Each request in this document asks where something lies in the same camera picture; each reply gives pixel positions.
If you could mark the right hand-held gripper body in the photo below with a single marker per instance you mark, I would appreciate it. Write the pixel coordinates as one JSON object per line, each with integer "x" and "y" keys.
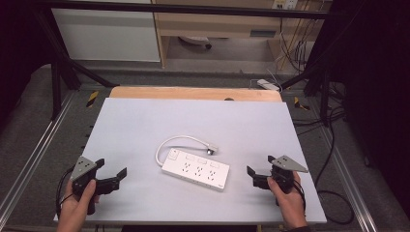
{"x": 285, "y": 174}

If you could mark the aluminium rail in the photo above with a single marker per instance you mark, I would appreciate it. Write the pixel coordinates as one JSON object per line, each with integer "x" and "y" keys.
{"x": 32, "y": 158}
{"x": 349, "y": 183}

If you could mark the light wooden desk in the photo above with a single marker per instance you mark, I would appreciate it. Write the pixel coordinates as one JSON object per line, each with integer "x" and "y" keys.
{"x": 219, "y": 24}

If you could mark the white chair base with castor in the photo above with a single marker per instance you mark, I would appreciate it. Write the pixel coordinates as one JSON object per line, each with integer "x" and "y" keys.
{"x": 195, "y": 39}

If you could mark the person's left hand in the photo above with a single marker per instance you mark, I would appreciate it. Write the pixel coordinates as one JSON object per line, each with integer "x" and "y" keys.
{"x": 74, "y": 209}

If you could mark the black metal crossbar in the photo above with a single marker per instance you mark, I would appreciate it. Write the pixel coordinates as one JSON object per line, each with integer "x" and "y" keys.
{"x": 193, "y": 9}

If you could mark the light grey table board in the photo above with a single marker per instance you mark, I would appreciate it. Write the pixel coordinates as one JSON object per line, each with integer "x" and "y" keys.
{"x": 145, "y": 129}

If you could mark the white wall socket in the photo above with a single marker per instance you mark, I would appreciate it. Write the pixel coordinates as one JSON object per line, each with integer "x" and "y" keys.
{"x": 290, "y": 4}

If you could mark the white plug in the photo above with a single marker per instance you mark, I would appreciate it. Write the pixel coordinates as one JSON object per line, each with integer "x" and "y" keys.
{"x": 212, "y": 149}

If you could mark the wooden table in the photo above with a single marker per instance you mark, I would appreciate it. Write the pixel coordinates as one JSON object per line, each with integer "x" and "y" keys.
{"x": 193, "y": 93}

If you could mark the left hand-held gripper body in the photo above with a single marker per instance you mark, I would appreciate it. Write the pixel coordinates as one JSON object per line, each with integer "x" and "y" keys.
{"x": 83, "y": 167}

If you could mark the black curtain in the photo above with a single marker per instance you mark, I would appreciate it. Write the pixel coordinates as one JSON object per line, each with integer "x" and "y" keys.
{"x": 377, "y": 80}
{"x": 19, "y": 48}

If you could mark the person's right hand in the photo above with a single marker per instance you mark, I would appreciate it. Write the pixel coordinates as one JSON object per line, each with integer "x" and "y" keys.
{"x": 290, "y": 203}

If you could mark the black metal stand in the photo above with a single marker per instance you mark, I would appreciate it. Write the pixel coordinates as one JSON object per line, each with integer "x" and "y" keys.
{"x": 56, "y": 87}
{"x": 325, "y": 96}

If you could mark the white floor power strip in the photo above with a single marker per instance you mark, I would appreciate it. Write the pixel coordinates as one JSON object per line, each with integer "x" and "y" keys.
{"x": 267, "y": 84}

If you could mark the white cabinet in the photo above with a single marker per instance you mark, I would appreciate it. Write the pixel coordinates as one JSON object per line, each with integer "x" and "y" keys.
{"x": 106, "y": 35}

